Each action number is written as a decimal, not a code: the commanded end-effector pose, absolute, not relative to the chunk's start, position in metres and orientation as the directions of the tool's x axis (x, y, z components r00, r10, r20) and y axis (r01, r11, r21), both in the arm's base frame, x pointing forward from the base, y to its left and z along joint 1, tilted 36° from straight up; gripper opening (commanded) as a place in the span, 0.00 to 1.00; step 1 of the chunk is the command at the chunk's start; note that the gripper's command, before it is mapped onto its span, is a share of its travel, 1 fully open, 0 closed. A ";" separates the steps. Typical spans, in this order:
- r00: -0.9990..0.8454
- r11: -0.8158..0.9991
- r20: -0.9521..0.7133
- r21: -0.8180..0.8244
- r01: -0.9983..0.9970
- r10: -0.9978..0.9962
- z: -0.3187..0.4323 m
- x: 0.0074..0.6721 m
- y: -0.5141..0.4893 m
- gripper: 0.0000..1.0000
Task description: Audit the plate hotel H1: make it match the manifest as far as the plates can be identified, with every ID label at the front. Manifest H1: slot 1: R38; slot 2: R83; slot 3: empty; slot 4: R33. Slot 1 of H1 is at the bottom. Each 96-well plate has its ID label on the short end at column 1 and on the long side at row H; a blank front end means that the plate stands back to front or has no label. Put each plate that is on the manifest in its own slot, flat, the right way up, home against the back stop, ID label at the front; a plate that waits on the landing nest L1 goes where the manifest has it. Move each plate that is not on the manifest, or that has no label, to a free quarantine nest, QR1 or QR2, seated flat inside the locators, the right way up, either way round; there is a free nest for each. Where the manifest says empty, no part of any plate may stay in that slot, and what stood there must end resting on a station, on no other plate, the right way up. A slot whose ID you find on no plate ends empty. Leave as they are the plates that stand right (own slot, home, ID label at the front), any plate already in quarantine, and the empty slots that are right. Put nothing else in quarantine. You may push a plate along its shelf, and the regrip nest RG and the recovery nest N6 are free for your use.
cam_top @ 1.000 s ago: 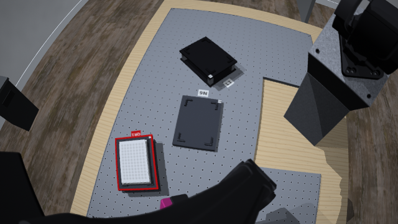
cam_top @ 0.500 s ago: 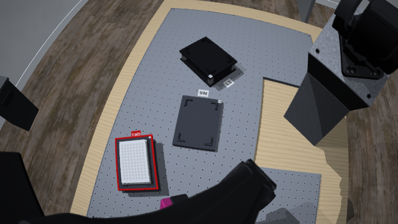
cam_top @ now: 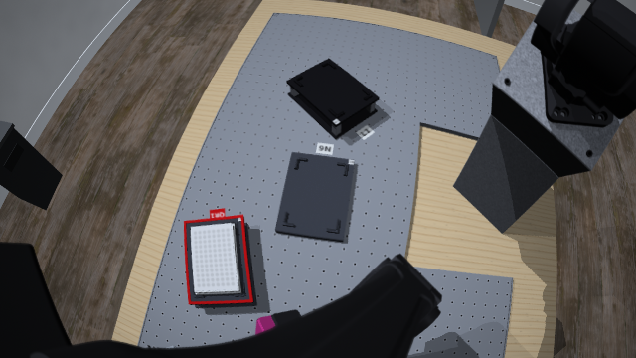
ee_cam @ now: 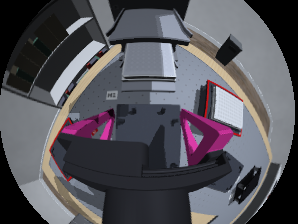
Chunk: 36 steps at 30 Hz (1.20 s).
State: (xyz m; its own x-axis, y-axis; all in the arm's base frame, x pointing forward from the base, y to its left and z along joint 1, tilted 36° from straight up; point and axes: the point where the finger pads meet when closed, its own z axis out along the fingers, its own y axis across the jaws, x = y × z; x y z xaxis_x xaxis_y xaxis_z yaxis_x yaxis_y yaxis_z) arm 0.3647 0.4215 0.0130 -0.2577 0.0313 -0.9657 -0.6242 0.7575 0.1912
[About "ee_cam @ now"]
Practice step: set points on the white well plate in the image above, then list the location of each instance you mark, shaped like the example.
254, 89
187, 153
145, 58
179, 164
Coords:
226, 109

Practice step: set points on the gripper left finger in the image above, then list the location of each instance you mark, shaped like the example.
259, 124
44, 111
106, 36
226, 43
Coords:
85, 127

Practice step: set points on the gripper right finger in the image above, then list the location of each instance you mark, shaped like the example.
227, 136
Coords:
215, 136

